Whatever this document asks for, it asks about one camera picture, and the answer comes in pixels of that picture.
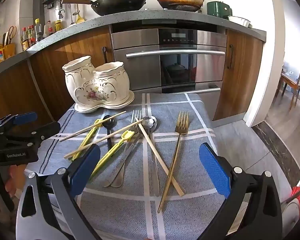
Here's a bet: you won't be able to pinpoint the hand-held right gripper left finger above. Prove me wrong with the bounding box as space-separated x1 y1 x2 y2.
15 144 101 240

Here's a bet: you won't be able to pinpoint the wooden knife block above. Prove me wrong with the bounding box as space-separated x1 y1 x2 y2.
2 42 17 59

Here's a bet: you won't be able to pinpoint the wooden chopstick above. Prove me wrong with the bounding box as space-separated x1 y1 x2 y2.
64 120 144 159
135 117 186 196
60 111 127 142

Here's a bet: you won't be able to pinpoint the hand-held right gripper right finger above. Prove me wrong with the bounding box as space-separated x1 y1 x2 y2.
199 142 283 240

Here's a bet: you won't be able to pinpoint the black spoon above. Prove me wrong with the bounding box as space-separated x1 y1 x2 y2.
102 115 117 153

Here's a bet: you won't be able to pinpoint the gold fork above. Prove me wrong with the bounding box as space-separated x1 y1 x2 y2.
157 111 190 213

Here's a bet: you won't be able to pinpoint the white floral ceramic utensil holder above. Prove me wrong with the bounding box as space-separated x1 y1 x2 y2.
62 56 131 106

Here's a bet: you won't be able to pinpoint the silver flower-shaped spoon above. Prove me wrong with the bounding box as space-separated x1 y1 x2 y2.
142 115 160 197

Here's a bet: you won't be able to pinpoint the green kitchen appliance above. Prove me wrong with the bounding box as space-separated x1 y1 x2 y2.
207 1 233 19

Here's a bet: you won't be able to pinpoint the clear bottle yellow cap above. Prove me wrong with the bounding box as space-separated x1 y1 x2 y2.
34 19 44 43

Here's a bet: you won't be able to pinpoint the stainless steel drawer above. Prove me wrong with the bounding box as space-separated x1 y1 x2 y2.
130 81 223 120

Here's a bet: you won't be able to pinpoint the white plastic jug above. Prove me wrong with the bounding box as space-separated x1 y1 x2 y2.
44 21 55 39

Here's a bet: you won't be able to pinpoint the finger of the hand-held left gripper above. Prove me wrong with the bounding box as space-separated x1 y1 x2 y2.
0 112 38 133
5 122 61 148

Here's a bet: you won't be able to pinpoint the yellow-green training chopstick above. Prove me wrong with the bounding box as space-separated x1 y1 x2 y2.
89 129 136 179
71 118 103 161

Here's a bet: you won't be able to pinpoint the wooden base cabinet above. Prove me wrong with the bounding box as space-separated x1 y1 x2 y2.
0 27 114 130

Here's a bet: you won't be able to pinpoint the silver fork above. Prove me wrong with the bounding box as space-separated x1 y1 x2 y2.
110 109 142 187

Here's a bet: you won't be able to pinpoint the metal ladle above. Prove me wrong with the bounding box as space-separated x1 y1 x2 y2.
67 3 75 27

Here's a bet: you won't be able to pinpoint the white bowl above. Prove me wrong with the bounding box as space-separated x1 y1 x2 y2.
227 15 252 28

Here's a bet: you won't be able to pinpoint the dark sauce bottle red cap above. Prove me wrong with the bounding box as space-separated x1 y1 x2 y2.
21 27 30 51
27 26 37 46

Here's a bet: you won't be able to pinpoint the yellow spatula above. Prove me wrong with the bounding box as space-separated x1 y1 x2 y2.
75 0 85 24

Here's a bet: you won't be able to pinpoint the person's left hand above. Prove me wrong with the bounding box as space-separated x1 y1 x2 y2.
0 165 25 202

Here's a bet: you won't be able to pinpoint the scissors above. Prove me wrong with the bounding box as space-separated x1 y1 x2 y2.
8 25 17 43

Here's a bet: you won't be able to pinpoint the narrow wooden cabinet door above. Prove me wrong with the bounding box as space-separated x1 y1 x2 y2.
212 29 264 122

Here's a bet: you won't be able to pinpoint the grey stone countertop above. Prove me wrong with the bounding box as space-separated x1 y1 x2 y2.
0 9 267 74

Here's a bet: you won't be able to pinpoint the grey plaid cloth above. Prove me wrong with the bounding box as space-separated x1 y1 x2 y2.
24 92 240 240

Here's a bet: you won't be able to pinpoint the stainless steel built-in oven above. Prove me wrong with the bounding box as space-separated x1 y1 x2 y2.
111 28 227 92

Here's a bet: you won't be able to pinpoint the black wok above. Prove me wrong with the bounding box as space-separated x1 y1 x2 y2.
62 0 151 16

